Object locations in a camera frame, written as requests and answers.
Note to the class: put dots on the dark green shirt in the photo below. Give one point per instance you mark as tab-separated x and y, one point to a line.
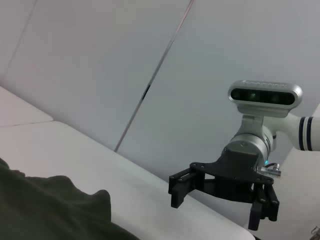
50	212

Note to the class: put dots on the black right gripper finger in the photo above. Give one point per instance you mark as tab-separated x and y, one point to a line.
265	205
182	185

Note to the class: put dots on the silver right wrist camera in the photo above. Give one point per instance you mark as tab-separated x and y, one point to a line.
262	95

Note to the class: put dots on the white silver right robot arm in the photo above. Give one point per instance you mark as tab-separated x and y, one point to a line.
287	127

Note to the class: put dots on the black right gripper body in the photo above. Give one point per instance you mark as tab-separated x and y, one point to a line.
235	180

